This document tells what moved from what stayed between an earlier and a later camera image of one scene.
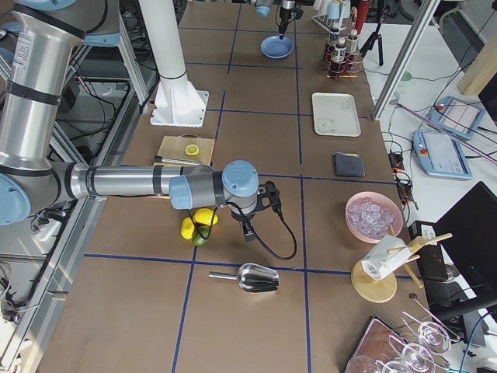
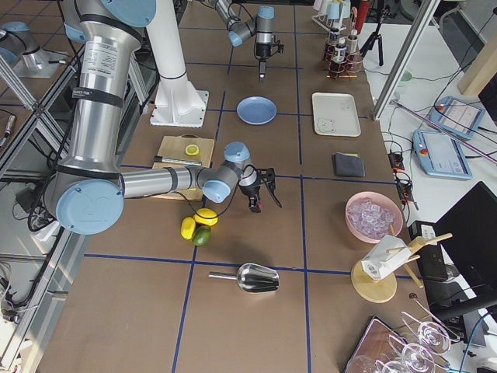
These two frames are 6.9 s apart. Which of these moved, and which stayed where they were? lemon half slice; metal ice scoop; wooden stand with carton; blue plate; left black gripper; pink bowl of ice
Moved: left black gripper; blue plate
Stayed: metal ice scoop; lemon half slice; wooden stand with carton; pink bowl of ice
